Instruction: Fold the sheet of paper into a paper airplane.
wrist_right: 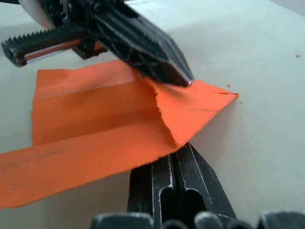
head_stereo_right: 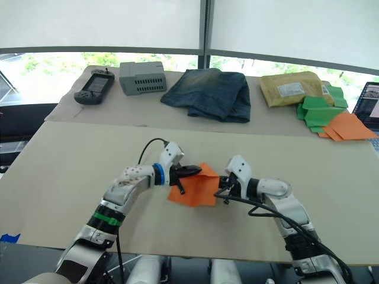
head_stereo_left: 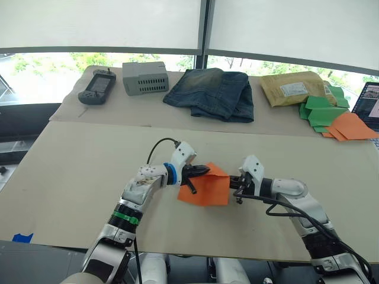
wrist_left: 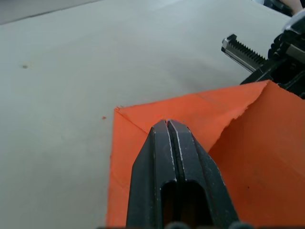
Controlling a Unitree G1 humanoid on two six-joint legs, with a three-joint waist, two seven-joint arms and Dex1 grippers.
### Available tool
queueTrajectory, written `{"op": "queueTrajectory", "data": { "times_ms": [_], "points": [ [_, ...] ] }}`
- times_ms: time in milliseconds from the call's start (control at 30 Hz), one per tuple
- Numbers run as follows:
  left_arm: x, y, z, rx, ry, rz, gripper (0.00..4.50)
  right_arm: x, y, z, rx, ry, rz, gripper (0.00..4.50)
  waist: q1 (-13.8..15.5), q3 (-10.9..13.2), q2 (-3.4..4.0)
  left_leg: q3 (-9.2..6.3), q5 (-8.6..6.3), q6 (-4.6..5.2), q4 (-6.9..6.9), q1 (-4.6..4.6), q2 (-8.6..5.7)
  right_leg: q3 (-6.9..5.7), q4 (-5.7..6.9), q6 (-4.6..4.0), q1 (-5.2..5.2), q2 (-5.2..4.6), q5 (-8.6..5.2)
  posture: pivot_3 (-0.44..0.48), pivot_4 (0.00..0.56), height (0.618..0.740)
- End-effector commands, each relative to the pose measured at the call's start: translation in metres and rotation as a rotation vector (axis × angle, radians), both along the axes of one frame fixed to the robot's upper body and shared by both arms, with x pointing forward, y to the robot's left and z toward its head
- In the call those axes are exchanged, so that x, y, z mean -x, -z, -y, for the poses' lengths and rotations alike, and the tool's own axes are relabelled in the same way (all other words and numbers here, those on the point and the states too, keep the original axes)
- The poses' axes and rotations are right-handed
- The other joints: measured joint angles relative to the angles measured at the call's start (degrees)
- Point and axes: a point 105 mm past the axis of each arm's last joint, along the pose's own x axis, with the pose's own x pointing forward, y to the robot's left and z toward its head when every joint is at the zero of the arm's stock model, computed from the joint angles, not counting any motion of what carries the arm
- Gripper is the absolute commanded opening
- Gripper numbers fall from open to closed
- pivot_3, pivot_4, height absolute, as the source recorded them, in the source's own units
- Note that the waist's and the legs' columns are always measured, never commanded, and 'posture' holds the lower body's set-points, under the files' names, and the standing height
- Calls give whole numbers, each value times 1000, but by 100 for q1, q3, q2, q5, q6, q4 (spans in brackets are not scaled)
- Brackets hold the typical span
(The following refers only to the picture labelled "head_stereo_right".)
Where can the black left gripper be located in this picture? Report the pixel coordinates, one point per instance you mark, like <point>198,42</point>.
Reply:
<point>175,177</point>

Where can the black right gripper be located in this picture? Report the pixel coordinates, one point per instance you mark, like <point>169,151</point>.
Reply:
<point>233,186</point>

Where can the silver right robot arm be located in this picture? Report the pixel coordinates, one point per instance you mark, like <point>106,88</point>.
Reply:
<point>293,207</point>

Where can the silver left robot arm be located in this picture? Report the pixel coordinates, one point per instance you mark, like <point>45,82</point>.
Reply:
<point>118,189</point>

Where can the green paper sheet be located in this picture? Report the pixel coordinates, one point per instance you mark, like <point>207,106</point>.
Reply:
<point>322,117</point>
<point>337,96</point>
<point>300,112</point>
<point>315,103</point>

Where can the small orange paper sheet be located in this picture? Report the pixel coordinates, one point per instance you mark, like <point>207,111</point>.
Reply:
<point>323,135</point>

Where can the large orange paper sheet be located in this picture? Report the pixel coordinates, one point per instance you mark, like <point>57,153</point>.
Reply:
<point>350,127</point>

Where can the folded blue denim jeans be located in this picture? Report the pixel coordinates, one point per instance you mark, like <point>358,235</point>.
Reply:
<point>210,94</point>

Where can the silver rounded robot leg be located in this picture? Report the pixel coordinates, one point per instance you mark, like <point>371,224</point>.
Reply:
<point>225,273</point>
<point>148,270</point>

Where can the grey vented plastic box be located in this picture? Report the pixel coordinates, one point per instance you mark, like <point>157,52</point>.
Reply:
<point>142,80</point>

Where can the yellow padded mailer envelope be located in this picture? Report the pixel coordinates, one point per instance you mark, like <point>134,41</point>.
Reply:
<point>287,88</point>

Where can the dark grey handheld controller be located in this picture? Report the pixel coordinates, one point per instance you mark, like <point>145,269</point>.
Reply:
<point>94,85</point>

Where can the dark window mullion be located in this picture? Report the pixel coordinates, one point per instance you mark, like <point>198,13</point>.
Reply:
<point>205,35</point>

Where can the white roller blind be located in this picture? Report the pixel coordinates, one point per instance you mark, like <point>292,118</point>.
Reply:
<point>103,23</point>
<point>296,26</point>

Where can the black bench furniture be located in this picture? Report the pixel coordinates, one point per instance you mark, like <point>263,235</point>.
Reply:
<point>23,118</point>

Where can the blue tape strip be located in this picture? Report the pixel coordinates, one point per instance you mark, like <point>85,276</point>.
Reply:
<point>9,237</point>

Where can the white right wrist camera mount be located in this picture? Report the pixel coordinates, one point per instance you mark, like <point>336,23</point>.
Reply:
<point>241,171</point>

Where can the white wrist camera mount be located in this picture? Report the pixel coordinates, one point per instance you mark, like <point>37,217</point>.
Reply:
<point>171,154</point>
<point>241,171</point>

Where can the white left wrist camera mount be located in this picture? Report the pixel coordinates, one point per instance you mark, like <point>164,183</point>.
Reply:
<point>171,154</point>

